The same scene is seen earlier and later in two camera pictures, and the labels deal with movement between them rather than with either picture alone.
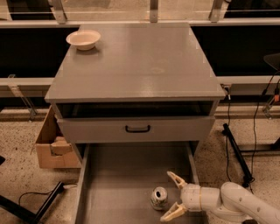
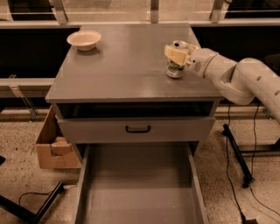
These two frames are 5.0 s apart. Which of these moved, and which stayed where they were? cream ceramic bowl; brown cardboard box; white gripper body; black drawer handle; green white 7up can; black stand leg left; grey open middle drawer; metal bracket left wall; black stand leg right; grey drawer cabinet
Moved: white gripper body; green white 7up can
Stayed: grey open middle drawer; black stand leg right; cream ceramic bowl; grey drawer cabinet; brown cardboard box; black drawer handle; black stand leg left; metal bracket left wall
